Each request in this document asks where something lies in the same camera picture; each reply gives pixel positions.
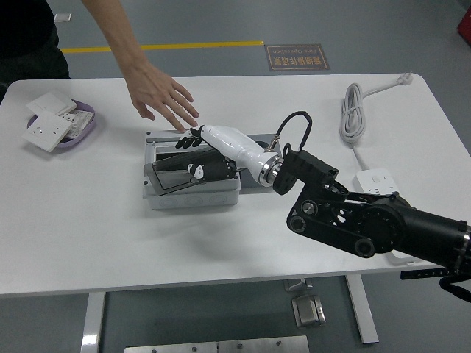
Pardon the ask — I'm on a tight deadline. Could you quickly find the white power strip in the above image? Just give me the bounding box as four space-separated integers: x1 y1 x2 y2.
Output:
355 168 419 265

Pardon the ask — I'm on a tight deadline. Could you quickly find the white socket plate with holes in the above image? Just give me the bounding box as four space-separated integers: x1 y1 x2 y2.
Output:
58 109 95 140

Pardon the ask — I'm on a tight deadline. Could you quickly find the white wall socket plate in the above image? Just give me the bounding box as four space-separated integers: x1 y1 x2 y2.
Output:
21 111 74 152

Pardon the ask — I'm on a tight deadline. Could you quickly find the white coiled power cord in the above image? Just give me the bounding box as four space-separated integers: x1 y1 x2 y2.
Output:
339 71 415 172

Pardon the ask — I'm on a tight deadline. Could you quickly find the metal floor socket box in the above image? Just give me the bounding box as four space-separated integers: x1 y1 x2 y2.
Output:
291 293 327 328

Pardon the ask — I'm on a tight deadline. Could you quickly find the brown floor sign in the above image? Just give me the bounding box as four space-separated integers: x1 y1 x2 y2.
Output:
264 43 331 71

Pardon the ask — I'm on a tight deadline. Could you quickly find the grey cube with round hole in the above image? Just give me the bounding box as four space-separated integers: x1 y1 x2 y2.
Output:
239 132 283 193

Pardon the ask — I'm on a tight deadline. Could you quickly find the person's left hand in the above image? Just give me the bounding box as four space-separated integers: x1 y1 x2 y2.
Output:
127 64 200 133

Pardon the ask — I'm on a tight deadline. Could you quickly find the metal bracket under table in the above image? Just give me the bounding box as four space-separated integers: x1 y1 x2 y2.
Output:
282 279 314 293

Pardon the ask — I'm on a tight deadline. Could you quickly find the yellow floor tape line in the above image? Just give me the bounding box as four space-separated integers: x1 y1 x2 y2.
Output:
60 40 265 55

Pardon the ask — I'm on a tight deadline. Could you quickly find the grey electrical box clear lid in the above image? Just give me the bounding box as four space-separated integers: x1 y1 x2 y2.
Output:
142 128 242 211

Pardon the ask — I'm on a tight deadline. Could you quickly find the purple tray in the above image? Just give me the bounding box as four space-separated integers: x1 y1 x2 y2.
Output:
27 98 99 149

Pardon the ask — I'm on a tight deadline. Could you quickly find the white table leg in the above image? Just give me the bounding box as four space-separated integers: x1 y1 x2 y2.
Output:
344 274 380 345
80 292 107 353

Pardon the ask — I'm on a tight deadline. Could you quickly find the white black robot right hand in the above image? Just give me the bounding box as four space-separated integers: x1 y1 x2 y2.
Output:
175 124 283 185

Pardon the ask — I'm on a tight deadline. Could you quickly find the steel base plate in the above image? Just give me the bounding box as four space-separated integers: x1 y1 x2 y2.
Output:
217 335 310 353
124 340 219 353

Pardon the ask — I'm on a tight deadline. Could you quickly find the white wall switch plate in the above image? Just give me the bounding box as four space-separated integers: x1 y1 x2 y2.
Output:
26 90 78 115

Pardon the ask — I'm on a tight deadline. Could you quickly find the person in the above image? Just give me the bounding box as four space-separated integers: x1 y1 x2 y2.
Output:
0 0 200 133

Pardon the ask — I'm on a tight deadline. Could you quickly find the red object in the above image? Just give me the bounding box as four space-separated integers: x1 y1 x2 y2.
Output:
456 7 471 41

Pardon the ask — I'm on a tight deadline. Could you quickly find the black table control panel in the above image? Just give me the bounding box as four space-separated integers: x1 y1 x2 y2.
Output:
400 268 457 280

